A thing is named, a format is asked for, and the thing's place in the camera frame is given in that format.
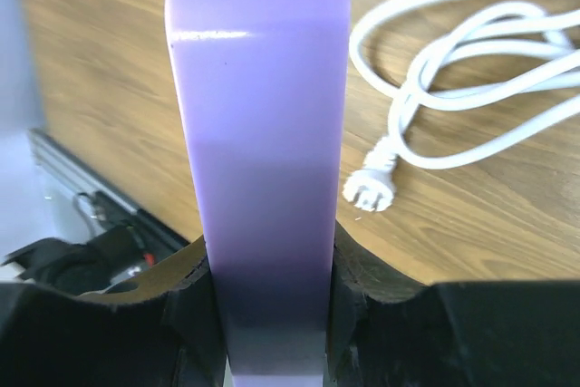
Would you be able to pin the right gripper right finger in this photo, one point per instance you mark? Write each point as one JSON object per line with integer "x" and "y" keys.
{"x": 386, "y": 329}

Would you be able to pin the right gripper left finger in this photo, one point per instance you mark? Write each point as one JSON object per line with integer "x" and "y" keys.
{"x": 160, "y": 328}

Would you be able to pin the purple power strip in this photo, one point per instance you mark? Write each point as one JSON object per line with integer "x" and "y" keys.
{"x": 282, "y": 115}

